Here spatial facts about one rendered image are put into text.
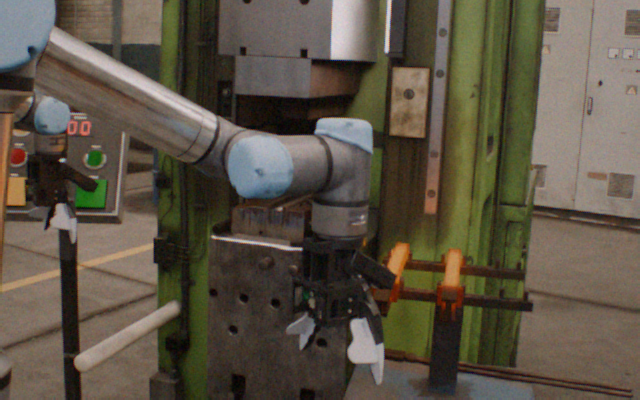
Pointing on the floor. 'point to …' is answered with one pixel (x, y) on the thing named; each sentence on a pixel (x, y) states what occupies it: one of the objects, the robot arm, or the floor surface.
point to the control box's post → (69, 313)
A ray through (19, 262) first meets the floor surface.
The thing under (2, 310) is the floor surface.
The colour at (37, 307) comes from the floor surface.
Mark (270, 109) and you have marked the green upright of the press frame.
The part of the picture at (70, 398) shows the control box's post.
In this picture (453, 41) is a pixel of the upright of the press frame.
